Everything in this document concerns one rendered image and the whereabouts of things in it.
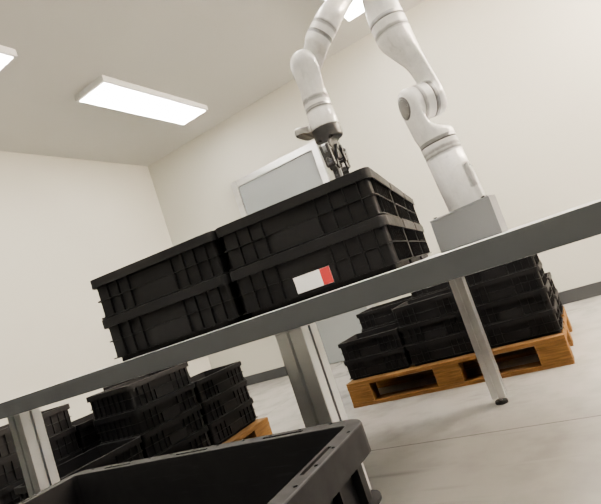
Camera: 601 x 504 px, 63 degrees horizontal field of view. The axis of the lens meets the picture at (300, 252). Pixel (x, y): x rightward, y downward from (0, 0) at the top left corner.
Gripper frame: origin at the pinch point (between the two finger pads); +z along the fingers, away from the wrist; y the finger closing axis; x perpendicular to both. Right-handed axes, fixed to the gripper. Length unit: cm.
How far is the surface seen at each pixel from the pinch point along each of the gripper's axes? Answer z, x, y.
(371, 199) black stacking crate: 9.9, -9.8, -17.1
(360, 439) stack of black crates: 36, -21, -85
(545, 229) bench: 26, -39, -48
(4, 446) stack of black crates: 45, 176, 4
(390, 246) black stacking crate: 20.9, -10.2, -17.0
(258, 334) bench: 29, 10, -46
